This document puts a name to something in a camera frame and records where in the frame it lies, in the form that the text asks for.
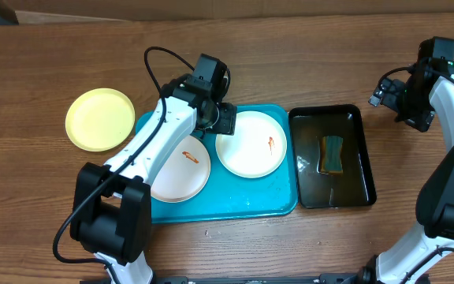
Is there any white plate with stain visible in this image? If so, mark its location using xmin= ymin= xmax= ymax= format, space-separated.
xmin=151 ymin=136 xmax=211 ymax=203

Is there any cream plate with stain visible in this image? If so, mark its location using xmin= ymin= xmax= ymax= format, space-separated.
xmin=215 ymin=110 xmax=287 ymax=178

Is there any yellow plate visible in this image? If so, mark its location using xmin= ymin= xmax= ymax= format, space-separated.
xmin=65 ymin=88 xmax=136 ymax=151

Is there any black water tray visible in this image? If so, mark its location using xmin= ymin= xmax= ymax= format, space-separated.
xmin=288 ymin=104 xmax=377 ymax=209

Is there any green and yellow sponge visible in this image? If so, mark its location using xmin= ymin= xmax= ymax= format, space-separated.
xmin=318 ymin=136 xmax=343 ymax=175

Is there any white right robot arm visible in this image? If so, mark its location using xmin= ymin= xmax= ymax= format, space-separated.
xmin=347 ymin=75 xmax=454 ymax=284

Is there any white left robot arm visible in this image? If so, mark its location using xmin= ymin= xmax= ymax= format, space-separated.
xmin=58 ymin=96 xmax=236 ymax=283

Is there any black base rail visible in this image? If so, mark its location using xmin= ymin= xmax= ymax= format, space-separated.
xmin=80 ymin=272 xmax=431 ymax=284

